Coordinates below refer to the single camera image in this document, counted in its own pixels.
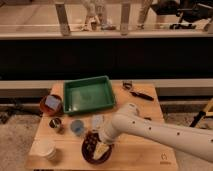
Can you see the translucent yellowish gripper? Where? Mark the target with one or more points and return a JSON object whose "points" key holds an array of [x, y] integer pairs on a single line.
{"points": [[100, 149]]}

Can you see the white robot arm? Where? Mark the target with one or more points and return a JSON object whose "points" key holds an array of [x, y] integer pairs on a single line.
{"points": [[126, 120]]}

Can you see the dark bowl of grapes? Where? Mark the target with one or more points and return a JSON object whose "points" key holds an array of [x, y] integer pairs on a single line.
{"points": [[89, 146]]}

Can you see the blue plastic cup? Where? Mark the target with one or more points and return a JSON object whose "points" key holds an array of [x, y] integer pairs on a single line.
{"points": [[77, 127]]}

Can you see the small metal cup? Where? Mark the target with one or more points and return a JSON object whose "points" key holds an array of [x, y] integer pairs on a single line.
{"points": [[56, 124]]}

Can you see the white paper cup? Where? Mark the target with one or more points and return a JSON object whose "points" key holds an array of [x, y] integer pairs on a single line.
{"points": [[45, 148]]}

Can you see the green plastic tray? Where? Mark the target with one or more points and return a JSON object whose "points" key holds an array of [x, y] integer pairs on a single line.
{"points": [[88, 95]]}

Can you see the blue sponge block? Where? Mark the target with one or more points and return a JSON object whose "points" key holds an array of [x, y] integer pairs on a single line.
{"points": [[52, 102]]}

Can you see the red bowl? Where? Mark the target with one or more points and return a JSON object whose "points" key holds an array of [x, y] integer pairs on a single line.
{"points": [[45, 109]]}

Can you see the black handled can opener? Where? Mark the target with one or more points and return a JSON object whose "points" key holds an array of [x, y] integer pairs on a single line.
{"points": [[128, 86]]}

